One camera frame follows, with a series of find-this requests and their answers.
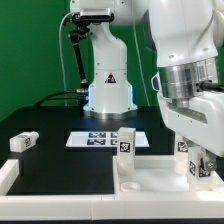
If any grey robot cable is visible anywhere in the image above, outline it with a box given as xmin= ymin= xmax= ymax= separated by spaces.
xmin=131 ymin=0 xmax=151 ymax=107

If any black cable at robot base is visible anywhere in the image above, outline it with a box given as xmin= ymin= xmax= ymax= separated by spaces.
xmin=33 ymin=88 xmax=90 ymax=108

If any white sheet with fiducial tags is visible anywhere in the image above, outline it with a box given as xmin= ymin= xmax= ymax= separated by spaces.
xmin=65 ymin=131 xmax=150 ymax=148

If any white square tabletop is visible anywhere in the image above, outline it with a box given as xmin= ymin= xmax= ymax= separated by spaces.
xmin=112 ymin=155 xmax=224 ymax=196

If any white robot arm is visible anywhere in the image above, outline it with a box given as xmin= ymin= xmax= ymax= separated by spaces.
xmin=70 ymin=0 xmax=224 ymax=171

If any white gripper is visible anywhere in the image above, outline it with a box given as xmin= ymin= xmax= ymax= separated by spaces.
xmin=151 ymin=73 xmax=224 ymax=172

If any grey camera cable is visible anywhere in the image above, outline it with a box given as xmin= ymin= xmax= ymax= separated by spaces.
xmin=58 ymin=13 xmax=74 ymax=107

